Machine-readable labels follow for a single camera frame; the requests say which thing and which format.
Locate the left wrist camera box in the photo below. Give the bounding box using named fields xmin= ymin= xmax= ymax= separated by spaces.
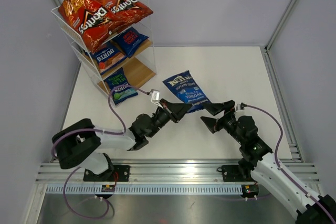
xmin=149 ymin=89 xmax=161 ymax=106

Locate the blue Burts vinegar bag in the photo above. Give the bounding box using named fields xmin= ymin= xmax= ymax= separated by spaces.
xmin=105 ymin=68 xmax=138 ymax=105

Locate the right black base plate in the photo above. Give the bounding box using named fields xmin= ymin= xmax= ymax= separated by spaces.
xmin=217 ymin=165 xmax=253 ymax=182

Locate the white slotted cable duct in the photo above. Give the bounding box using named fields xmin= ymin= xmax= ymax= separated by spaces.
xmin=46 ymin=184 xmax=243 ymax=195

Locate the red Doritos bag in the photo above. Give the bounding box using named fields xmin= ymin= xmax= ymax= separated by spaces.
xmin=97 ymin=0 xmax=153 ymax=33
xmin=58 ymin=0 xmax=125 ymax=52

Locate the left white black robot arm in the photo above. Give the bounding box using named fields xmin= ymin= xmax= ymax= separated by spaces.
xmin=51 ymin=99 xmax=192 ymax=181

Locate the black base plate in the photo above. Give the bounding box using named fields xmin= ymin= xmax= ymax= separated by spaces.
xmin=217 ymin=165 xmax=253 ymax=182
xmin=83 ymin=165 xmax=131 ymax=182

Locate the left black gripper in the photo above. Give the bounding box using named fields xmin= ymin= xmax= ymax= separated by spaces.
xmin=147 ymin=99 xmax=191 ymax=138

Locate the white wire wooden shelf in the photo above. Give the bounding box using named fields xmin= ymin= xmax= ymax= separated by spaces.
xmin=51 ymin=0 xmax=156 ymax=95

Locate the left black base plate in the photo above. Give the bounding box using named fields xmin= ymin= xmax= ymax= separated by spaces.
xmin=83 ymin=165 xmax=131 ymax=182

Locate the aluminium mounting rail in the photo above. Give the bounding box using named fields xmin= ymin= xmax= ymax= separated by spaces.
xmin=35 ymin=159 xmax=320 ymax=184

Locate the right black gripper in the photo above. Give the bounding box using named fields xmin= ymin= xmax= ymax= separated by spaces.
xmin=201 ymin=100 xmax=245 ymax=145

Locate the blue Kettle vinegar chips bag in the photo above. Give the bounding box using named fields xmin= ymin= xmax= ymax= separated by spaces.
xmin=162 ymin=70 xmax=210 ymax=113

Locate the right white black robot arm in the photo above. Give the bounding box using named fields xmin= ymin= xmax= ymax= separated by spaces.
xmin=201 ymin=100 xmax=335 ymax=223

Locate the right aluminium frame post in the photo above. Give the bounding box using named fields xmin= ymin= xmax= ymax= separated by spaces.
xmin=265 ymin=0 xmax=299 ymax=53

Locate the blue Burts chilli bag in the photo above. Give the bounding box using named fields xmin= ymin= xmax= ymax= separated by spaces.
xmin=112 ymin=27 xmax=149 ymax=58
xmin=90 ymin=42 xmax=127 ymax=75

